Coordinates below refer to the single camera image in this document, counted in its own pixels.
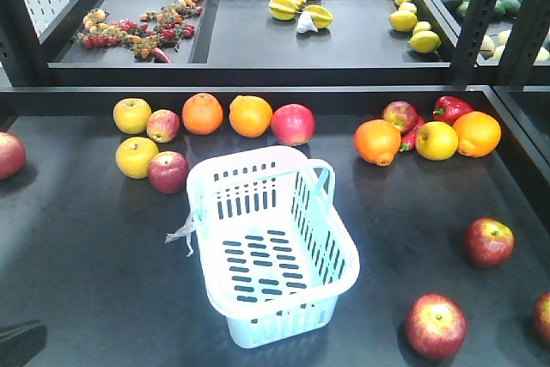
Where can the orange right of pair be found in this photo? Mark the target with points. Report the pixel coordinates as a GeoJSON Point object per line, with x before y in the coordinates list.
{"type": "Point", "coordinates": [249, 115]}

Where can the red apple front right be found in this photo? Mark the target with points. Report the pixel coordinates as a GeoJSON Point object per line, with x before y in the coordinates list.
{"type": "Point", "coordinates": [488, 242]}

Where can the light blue plastic basket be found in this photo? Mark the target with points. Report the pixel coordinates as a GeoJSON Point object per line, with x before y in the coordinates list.
{"type": "Point", "coordinates": [274, 252]}

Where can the white garlic bulb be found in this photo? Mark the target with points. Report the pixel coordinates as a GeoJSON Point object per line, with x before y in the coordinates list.
{"type": "Point", "coordinates": [305, 24]}

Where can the red apple behind oranges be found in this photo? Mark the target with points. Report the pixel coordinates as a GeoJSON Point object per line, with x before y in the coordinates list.
{"type": "Point", "coordinates": [402, 115]}

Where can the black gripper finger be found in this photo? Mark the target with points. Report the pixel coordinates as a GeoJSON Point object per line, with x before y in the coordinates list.
{"type": "Point", "coordinates": [22, 342]}

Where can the dark red apple left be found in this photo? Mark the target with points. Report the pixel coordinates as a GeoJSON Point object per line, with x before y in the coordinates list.
{"type": "Point", "coordinates": [167, 172]}

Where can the orange mid right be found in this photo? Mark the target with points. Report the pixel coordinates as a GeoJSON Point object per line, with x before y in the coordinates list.
{"type": "Point", "coordinates": [377, 142]}

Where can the yellow apple back left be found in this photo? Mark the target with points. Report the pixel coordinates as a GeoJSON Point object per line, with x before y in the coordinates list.
{"type": "Point", "coordinates": [130, 115]}

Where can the orange left of pair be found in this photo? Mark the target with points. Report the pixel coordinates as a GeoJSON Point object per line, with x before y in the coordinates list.
{"type": "Point", "coordinates": [202, 114]}

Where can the yellow apple right group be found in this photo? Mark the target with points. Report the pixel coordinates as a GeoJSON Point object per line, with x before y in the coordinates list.
{"type": "Point", "coordinates": [436, 141]}

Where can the red bell pepper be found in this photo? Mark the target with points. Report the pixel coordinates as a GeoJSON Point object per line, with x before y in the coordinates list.
{"type": "Point", "coordinates": [448, 109]}

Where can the black wooden display table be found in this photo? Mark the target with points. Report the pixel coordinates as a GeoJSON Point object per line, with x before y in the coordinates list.
{"type": "Point", "coordinates": [83, 247]}

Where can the red chili pepper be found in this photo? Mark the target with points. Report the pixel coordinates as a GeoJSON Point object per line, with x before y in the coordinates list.
{"type": "Point", "coordinates": [408, 141]}

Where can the black perforated shelf post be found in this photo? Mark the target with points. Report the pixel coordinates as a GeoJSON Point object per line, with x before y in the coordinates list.
{"type": "Point", "coordinates": [473, 30]}

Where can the red apple far left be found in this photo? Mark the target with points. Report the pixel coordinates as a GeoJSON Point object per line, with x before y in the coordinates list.
{"type": "Point", "coordinates": [13, 155]}

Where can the yellow apple front left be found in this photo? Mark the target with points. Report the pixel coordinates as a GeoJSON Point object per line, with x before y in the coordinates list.
{"type": "Point", "coordinates": [133, 156]}

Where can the red apple front middle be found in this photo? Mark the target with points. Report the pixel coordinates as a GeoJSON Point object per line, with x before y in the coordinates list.
{"type": "Point", "coordinates": [435, 326]}

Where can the red apple near front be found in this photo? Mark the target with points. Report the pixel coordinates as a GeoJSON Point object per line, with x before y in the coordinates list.
{"type": "Point", "coordinates": [541, 317]}

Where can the orange of pair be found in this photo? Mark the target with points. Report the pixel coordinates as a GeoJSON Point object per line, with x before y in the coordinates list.
{"type": "Point", "coordinates": [249, 115]}
{"type": "Point", "coordinates": [202, 114]}

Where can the orange far right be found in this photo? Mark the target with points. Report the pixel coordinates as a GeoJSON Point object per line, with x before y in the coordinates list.
{"type": "Point", "coordinates": [478, 134]}

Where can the large red apple back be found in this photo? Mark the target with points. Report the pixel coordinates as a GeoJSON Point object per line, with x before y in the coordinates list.
{"type": "Point", "coordinates": [293, 124]}

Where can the small red apple left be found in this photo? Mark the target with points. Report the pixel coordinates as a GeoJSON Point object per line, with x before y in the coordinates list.
{"type": "Point", "coordinates": [163, 126]}

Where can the cherry tomato vine pile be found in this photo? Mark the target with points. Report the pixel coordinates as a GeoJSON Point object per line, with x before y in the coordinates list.
{"type": "Point", "coordinates": [148, 37]}

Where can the yellow lemon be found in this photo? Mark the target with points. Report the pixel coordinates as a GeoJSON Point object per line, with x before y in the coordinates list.
{"type": "Point", "coordinates": [425, 41]}

